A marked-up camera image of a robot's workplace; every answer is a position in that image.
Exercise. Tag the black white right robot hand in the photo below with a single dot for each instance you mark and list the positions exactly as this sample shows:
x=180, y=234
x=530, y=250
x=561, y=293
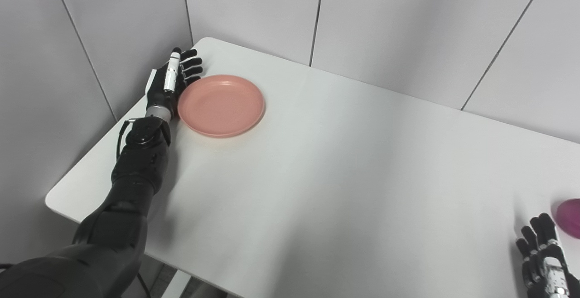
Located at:
x=550, y=271

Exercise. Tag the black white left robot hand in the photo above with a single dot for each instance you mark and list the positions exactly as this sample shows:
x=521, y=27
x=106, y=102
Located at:
x=165, y=89

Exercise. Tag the purple red onion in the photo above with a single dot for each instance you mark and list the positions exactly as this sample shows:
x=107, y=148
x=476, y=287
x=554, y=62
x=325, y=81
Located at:
x=570, y=218

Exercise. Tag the pink round plate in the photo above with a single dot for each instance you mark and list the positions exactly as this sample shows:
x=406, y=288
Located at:
x=222, y=105

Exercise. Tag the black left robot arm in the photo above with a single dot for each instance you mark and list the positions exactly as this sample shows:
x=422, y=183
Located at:
x=136, y=171

